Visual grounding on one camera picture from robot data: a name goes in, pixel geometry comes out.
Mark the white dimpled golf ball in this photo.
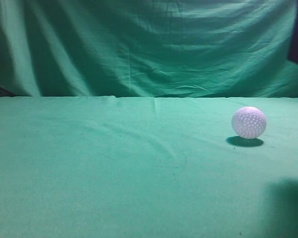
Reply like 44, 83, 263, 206
231, 107, 267, 139

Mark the green backdrop curtain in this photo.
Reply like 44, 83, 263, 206
0, 0, 298, 98

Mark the green table cloth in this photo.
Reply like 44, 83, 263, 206
0, 97, 298, 238

